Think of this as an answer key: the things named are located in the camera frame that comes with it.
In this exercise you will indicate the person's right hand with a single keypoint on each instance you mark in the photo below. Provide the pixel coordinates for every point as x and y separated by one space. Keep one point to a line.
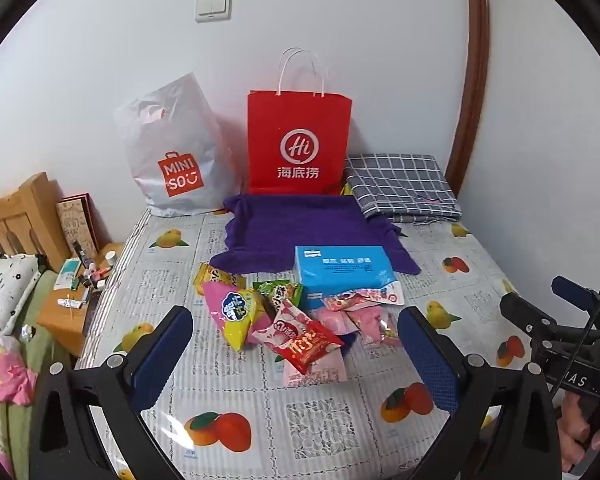
575 425

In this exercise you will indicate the red and white snack packet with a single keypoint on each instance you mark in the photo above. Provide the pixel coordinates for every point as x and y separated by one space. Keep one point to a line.
302 340

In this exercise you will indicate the wooden headboard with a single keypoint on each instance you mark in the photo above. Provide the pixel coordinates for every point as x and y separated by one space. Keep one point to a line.
15 220

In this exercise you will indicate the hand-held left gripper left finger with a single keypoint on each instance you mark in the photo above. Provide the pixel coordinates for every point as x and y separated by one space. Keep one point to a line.
162 355

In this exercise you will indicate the red paper bag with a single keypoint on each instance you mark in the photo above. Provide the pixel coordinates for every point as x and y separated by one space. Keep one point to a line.
300 150

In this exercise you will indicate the pink and yellow chip bag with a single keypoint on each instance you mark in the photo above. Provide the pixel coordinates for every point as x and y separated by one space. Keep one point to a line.
235 317

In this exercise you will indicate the white black-spotted pillow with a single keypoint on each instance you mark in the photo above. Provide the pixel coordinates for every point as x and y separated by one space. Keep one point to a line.
7 285

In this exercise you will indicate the small white tube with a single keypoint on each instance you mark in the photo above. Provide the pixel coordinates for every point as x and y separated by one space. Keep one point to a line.
72 302

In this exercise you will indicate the green blanket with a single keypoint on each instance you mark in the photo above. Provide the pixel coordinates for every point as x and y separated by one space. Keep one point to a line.
30 355

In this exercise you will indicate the grey checked folded cloth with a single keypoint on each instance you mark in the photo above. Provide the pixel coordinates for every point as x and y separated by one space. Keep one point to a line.
405 185

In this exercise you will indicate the yellow snack packet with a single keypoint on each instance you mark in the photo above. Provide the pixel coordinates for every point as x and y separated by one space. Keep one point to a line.
212 277

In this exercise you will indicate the crumpled foil piece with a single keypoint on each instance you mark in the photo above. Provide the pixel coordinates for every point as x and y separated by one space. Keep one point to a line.
27 332

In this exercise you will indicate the small yellow packet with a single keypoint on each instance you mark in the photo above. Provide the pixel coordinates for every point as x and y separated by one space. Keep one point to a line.
346 190

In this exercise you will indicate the cluster of small cosmetics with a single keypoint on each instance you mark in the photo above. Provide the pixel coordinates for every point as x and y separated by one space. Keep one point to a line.
96 276

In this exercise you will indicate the blue tissue box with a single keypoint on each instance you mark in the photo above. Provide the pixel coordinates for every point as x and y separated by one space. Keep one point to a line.
345 270

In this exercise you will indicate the green snack packet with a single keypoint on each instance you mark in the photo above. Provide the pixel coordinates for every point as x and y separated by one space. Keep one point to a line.
280 292

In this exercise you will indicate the white light switch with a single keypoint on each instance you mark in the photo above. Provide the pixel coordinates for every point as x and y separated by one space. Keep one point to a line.
213 7

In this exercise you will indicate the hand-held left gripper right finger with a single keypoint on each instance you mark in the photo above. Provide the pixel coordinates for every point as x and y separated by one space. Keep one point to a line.
427 360

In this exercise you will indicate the white plastic shopping bag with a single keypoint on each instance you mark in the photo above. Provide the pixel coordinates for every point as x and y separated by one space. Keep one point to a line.
180 160

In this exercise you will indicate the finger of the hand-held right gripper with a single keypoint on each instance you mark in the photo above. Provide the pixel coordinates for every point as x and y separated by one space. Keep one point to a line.
520 312
575 291

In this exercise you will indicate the pink cloth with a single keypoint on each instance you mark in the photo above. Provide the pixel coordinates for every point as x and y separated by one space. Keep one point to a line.
2 370

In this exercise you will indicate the patterned flat box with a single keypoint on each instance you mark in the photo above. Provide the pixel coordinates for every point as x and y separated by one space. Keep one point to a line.
77 225

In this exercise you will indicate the pile of pink candy packets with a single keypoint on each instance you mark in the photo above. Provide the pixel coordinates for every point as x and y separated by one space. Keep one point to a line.
365 317

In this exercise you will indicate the wooden nightstand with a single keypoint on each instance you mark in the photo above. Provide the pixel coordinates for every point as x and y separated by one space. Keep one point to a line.
65 322

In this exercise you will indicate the brown wooden door frame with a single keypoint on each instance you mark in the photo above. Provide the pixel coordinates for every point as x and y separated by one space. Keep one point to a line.
475 60

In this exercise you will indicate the purple towel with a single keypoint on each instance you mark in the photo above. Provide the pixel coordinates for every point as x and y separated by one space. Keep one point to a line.
310 225

